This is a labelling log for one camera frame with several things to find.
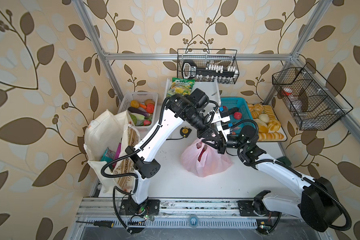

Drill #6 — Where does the green cabbage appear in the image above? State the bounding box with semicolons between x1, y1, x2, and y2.
130;114;138;126

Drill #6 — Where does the purple grape candy bag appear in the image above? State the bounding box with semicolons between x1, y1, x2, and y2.
114;143;122;160

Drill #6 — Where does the white bread tray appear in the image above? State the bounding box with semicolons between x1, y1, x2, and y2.
248;104;287;142

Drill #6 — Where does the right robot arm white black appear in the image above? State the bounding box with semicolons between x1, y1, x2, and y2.
227;120;352;232

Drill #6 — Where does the yellow black screwdriver left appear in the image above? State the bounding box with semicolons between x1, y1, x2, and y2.
76;220;114;229

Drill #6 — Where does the teal red snack bag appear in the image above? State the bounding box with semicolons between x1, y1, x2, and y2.
101;148;116;163

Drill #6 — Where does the teal plastic fruit basket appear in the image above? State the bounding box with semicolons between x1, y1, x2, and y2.
219;97;256;135

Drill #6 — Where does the cream canvas tote bag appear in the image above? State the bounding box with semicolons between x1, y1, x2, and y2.
84;110;141;193

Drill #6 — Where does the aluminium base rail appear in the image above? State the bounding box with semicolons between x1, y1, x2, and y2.
74;197;308;233

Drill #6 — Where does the brown potato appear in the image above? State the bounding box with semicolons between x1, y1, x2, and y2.
130;100;140;109

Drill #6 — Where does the black wire basket back wall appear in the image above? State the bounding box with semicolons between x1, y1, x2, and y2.
177;48;240;85

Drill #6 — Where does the yellow green snack bag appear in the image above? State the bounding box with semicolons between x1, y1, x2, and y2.
167;78;195;97

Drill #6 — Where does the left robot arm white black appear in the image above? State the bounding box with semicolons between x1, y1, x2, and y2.
101;89;230;218

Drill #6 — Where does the white two-tier shelf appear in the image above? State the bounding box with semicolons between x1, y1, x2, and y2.
160;82;224;139

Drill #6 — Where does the white plastic vegetable basket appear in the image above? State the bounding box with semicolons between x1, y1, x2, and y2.
118;92;159;131

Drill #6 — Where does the purple eggplant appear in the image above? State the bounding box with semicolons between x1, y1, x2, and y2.
128;107;152;117

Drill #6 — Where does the yellow black tape measure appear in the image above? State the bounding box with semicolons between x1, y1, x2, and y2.
180;127;192;138

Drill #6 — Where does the green tape dispenser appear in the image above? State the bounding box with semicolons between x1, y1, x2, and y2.
277;156;292;167

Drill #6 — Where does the black wire basket wall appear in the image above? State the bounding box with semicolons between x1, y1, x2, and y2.
177;48;240;85
272;62;354;131

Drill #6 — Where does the plastic bottle red cap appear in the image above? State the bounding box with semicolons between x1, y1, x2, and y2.
282;88;304;118

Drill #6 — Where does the black wire basket right wall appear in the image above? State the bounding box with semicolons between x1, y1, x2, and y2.
272;62;354;131

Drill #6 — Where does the pink plastic grocery bag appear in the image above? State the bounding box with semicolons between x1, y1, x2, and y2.
181;139;233;178

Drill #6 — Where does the red tomato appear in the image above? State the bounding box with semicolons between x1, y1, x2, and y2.
146;104;155;114

